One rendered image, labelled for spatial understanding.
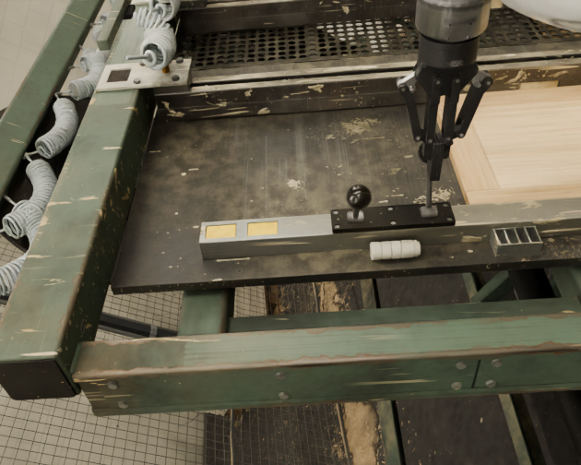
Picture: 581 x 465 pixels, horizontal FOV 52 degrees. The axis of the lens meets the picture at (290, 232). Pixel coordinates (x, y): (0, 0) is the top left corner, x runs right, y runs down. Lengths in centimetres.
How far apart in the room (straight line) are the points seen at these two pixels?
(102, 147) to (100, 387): 47
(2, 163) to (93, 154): 67
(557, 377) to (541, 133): 53
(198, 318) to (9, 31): 608
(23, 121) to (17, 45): 503
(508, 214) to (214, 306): 51
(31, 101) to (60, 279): 115
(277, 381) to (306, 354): 6
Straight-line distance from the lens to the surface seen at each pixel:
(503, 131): 126
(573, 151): 124
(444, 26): 77
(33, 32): 685
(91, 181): 108
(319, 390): 87
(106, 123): 122
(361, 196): 87
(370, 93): 132
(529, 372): 90
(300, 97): 131
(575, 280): 108
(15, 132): 189
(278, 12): 168
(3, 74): 710
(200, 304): 100
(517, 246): 101
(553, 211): 106
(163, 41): 124
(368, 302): 238
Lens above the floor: 190
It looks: 19 degrees down
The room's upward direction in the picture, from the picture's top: 71 degrees counter-clockwise
